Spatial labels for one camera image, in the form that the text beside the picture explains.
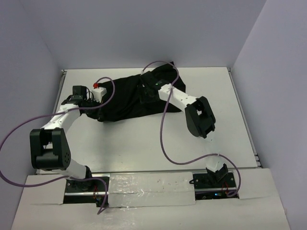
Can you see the black t shirt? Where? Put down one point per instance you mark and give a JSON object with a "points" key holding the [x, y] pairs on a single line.
{"points": [[126, 103]]}

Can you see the aluminium table rail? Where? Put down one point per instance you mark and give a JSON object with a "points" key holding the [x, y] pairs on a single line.
{"points": [[62, 79]]}

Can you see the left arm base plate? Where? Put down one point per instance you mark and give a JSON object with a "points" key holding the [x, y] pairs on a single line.
{"points": [[90, 192]]}

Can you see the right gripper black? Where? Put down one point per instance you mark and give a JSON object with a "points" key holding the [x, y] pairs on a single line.
{"points": [[143, 97]]}

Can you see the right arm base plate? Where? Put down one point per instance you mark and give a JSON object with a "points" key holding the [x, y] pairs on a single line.
{"points": [[207, 190]]}

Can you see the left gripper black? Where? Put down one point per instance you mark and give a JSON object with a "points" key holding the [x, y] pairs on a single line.
{"points": [[97, 114]]}

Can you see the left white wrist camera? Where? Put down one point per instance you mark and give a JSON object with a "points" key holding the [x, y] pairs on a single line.
{"points": [[98, 92]]}

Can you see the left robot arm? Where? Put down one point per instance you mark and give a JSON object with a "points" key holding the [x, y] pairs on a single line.
{"points": [[49, 147]]}

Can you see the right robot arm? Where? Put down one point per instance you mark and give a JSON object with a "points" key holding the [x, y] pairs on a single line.
{"points": [[199, 116]]}

